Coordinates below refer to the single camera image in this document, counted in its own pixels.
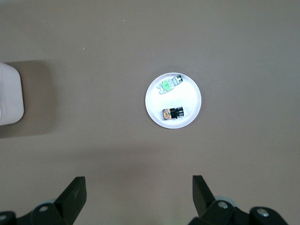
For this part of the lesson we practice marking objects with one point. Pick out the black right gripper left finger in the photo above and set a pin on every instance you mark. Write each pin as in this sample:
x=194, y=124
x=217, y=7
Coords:
x=70, y=201

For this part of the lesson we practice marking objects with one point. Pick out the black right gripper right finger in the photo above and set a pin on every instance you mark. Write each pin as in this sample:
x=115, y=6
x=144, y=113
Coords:
x=205, y=206

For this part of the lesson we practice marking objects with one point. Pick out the orange and black switch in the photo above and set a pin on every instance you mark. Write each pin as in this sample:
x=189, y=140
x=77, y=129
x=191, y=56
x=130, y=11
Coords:
x=172, y=113

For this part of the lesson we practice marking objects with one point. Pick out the pink round plate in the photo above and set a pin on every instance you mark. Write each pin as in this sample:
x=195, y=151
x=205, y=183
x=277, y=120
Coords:
x=187, y=103

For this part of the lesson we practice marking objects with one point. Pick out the brown table mat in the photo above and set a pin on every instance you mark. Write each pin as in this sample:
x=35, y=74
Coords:
x=93, y=35

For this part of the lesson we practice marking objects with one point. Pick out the green and white switch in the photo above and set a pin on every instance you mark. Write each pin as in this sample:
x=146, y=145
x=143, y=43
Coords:
x=167, y=85

